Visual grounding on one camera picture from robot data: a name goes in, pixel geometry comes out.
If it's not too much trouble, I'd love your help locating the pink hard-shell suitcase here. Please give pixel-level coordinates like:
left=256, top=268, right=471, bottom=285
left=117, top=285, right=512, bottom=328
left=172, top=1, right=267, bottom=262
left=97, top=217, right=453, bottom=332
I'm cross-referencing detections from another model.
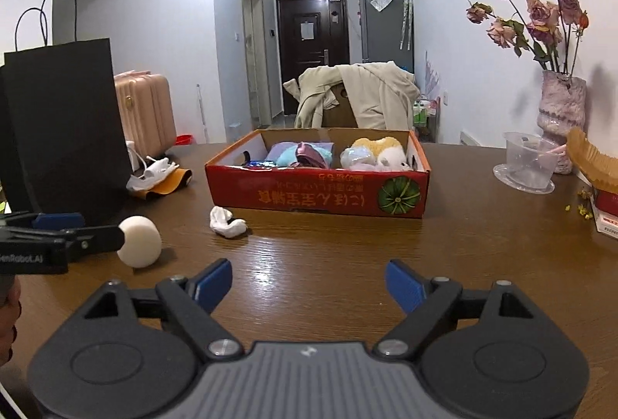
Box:
left=114, top=70, right=177, bottom=157

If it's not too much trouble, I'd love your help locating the purple folded towel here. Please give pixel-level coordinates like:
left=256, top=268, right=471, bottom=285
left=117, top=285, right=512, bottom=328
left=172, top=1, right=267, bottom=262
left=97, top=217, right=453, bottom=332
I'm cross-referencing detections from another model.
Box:
left=265, top=141, right=334, bottom=167

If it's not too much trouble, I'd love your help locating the beige coat on chair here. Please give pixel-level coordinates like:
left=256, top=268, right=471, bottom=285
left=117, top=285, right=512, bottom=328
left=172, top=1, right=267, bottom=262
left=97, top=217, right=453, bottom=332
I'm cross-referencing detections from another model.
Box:
left=283, top=61, right=420, bottom=130

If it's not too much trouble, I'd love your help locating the red plastic bucket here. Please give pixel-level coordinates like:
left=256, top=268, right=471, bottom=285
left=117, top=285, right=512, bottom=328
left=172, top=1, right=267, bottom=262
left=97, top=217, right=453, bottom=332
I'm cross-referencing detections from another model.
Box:
left=175, top=134, right=194, bottom=146

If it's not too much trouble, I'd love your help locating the red orange cardboard box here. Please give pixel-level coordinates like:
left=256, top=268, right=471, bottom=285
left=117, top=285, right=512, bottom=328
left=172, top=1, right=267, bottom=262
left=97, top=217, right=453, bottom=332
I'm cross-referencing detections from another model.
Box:
left=204, top=128, right=431, bottom=218

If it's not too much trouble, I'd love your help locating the pink satin bow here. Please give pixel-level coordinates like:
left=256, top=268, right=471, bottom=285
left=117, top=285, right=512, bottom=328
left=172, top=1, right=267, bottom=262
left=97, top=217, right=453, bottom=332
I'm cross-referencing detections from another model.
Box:
left=294, top=143, right=329, bottom=169

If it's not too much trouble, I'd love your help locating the iridescent plush ball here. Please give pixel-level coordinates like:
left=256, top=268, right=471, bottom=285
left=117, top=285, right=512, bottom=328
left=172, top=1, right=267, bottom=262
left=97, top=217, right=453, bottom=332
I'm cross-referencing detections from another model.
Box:
left=340, top=146, right=376, bottom=170

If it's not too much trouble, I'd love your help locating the white mop stick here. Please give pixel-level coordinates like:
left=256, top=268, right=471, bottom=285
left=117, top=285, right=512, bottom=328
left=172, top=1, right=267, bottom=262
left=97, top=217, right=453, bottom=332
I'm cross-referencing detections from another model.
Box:
left=196, top=84, right=209, bottom=144

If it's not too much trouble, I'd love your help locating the cluttered storage shelf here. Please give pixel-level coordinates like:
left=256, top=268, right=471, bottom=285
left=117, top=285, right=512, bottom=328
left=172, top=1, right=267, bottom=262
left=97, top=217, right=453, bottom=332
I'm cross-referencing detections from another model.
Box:
left=413, top=97, right=441, bottom=143

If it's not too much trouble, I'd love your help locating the white rolled sock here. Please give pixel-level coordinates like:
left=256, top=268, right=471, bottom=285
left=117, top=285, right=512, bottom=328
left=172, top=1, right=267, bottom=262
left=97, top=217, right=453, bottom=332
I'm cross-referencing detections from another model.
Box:
left=209, top=205, right=248, bottom=239

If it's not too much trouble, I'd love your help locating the clear plastic cup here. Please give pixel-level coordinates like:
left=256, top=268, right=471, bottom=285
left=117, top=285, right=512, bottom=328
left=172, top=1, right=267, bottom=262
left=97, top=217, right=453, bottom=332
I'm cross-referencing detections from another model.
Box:
left=493, top=132, right=565, bottom=195

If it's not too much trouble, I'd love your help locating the cream round ball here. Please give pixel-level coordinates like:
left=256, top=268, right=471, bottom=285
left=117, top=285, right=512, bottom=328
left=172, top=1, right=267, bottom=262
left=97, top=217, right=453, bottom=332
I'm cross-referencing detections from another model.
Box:
left=117, top=216, right=162, bottom=268

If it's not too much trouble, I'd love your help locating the brown paper tray stack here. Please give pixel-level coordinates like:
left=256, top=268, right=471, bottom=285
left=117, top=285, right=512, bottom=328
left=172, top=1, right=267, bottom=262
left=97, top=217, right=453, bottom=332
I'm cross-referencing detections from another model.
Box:
left=565, top=127, right=618, bottom=194

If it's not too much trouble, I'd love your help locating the black paper shopping bag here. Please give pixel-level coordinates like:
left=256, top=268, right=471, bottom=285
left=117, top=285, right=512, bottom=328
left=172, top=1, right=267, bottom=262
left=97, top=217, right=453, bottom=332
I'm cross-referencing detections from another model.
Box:
left=1, top=39, right=131, bottom=224

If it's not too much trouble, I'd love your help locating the yellow white plush toy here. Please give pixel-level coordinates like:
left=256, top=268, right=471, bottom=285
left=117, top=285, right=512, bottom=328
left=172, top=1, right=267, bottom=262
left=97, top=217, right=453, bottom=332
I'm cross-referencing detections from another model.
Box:
left=352, top=136, right=412, bottom=172

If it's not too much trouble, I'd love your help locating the dark brown entrance door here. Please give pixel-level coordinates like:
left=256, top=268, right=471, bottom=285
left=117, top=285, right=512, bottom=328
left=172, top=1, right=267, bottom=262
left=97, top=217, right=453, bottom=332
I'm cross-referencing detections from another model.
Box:
left=275, top=0, right=351, bottom=117

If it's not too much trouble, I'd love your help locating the person's left hand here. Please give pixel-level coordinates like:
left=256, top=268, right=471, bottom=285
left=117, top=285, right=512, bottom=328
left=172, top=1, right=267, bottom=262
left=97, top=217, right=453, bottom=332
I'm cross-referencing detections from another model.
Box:
left=0, top=278, right=22, bottom=366

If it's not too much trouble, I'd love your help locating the grey refrigerator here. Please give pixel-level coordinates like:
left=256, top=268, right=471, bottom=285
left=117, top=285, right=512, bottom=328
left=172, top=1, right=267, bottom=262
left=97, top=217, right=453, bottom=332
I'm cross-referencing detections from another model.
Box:
left=359, top=0, right=415, bottom=73

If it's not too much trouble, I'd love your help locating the pink textured vase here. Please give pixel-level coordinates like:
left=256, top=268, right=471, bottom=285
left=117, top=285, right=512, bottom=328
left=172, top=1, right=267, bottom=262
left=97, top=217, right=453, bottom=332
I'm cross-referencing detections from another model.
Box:
left=537, top=70, right=587, bottom=145

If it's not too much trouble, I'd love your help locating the blue patterned packet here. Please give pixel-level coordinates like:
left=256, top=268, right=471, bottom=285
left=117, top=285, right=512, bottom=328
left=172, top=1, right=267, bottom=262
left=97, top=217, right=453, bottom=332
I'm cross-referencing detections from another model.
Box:
left=243, top=159, right=278, bottom=169

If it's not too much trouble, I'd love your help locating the brown wooden chair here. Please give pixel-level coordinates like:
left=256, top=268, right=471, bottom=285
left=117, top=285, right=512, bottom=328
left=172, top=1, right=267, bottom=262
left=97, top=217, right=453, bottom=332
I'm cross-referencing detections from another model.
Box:
left=322, top=83, right=358, bottom=128

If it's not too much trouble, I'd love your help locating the red white small box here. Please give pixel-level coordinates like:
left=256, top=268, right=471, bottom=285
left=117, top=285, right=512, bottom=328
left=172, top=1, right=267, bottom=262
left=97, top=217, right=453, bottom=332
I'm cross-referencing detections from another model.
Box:
left=592, top=190, right=618, bottom=239

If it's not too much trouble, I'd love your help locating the dried pink flower bouquet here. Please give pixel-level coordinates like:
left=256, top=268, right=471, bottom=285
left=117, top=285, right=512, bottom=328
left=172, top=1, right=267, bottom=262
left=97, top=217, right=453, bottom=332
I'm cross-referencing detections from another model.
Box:
left=466, top=0, right=590, bottom=78

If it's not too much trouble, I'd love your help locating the white charger and cable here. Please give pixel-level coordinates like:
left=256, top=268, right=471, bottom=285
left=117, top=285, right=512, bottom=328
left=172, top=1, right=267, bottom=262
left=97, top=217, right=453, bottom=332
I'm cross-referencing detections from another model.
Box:
left=124, top=138, right=182, bottom=193

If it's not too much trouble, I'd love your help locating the light blue plush toy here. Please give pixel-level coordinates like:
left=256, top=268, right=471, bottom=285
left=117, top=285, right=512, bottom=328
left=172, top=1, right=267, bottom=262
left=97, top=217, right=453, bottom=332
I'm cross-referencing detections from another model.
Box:
left=275, top=144, right=333, bottom=168

